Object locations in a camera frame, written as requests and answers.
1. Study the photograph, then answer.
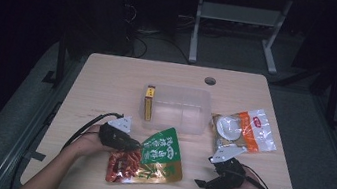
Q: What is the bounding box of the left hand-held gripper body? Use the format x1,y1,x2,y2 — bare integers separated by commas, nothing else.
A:
96,112,141,153

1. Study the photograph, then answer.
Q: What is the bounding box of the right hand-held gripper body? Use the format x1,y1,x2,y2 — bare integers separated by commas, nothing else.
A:
204,140,252,189

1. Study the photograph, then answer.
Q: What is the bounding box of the green and red snack packet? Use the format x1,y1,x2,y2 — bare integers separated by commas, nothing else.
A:
105,119,190,189

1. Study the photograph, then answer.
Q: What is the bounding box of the small yellow box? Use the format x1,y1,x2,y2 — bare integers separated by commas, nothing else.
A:
140,84,158,122

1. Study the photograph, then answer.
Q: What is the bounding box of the orange and white plastic bag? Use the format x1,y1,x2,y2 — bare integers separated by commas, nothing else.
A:
206,101,283,164

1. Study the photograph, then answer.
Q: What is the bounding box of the clear plastic container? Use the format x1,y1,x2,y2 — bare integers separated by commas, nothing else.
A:
135,81,215,139

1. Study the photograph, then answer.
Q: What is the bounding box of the person's left hand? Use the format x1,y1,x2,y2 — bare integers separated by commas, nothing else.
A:
70,120,113,163

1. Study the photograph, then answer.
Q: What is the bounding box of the left hand-held gripper black cable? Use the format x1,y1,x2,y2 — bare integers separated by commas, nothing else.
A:
61,105,125,161

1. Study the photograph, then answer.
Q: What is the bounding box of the hand-held gripper black cable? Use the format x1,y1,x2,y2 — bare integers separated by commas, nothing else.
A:
61,105,125,161
237,163,282,189

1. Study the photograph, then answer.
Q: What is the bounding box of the right hand-held gripper black cable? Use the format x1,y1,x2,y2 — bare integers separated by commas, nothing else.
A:
237,163,282,189

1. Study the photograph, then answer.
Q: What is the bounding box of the round dark cable grommet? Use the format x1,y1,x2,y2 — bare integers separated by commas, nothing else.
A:
203,76,217,87

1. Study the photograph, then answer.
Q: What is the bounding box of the black floor cable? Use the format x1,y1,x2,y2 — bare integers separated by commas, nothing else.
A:
124,30,197,68

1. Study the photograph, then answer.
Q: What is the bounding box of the white metal desk frame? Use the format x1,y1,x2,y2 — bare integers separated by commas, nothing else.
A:
175,0,295,77

